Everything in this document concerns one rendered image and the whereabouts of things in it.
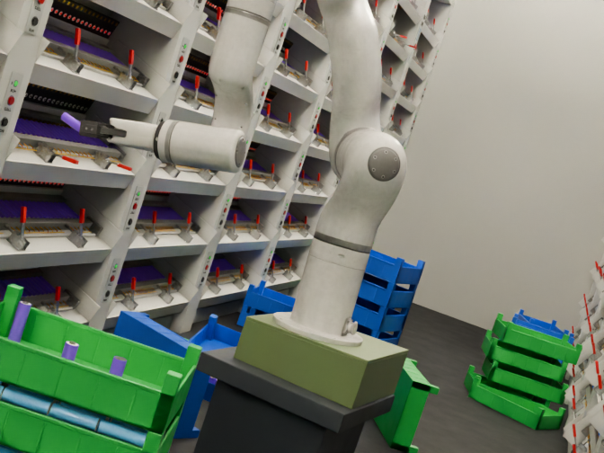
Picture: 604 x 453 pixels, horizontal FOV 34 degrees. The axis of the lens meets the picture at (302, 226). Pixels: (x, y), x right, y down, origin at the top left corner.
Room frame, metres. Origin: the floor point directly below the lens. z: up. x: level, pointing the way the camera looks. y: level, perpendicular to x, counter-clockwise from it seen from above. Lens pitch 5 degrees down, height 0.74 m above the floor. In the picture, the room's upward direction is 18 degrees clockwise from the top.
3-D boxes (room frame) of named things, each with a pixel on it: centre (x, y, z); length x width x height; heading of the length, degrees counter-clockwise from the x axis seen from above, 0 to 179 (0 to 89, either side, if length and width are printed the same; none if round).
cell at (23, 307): (1.41, 0.35, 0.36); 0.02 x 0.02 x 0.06
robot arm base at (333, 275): (2.01, -0.09, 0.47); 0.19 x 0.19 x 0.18
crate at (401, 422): (2.85, -0.44, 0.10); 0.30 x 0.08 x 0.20; 8
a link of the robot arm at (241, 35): (1.96, 0.22, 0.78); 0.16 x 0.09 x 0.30; 166
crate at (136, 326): (2.32, 0.22, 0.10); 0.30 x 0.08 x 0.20; 50
